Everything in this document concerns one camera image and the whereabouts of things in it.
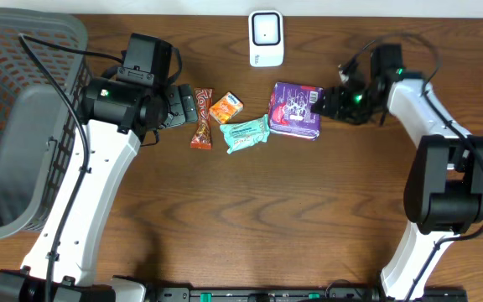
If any purple pink snack packet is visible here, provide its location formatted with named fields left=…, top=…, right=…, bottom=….
left=268, top=82, right=324, bottom=140

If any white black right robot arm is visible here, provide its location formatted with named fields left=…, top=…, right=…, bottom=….
left=311, top=44, right=483, bottom=301

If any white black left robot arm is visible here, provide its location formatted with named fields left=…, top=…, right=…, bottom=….
left=0, top=34, right=197, bottom=301

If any orange candy wrapper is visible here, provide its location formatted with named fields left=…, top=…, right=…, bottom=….
left=190, top=88, right=214, bottom=150

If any small orange tissue box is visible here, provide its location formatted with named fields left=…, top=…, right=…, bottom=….
left=209, top=92, right=244, bottom=124

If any green snack packet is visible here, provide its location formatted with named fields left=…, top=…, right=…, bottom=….
left=220, top=114, right=271, bottom=154

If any grey plastic basket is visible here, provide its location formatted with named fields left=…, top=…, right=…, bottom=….
left=0, top=8, right=88, bottom=239

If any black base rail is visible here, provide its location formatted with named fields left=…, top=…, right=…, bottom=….
left=153, top=286, right=469, bottom=302

